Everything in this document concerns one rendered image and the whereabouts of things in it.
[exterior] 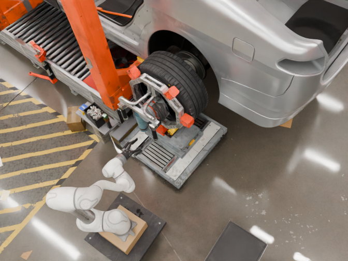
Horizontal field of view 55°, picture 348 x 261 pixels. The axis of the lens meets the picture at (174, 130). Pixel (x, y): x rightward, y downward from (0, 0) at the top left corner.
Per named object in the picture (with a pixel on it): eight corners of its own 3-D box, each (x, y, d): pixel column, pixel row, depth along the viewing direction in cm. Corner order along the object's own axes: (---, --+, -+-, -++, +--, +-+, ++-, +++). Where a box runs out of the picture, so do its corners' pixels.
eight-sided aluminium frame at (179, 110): (186, 133, 296) (183, 95, 250) (181, 138, 294) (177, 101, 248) (141, 104, 317) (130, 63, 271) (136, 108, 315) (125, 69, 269)
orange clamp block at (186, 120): (185, 117, 277) (194, 122, 273) (179, 123, 274) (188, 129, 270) (185, 112, 271) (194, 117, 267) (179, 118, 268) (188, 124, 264)
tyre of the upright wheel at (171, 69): (158, 35, 263) (144, 72, 324) (138, 53, 254) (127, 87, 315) (220, 92, 263) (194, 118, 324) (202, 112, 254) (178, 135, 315)
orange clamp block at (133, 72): (142, 73, 272) (135, 64, 269) (135, 79, 269) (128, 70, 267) (138, 74, 278) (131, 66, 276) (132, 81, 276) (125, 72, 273)
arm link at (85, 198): (102, 183, 212) (81, 183, 214) (93, 194, 195) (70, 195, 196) (103, 201, 216) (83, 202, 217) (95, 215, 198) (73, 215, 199)
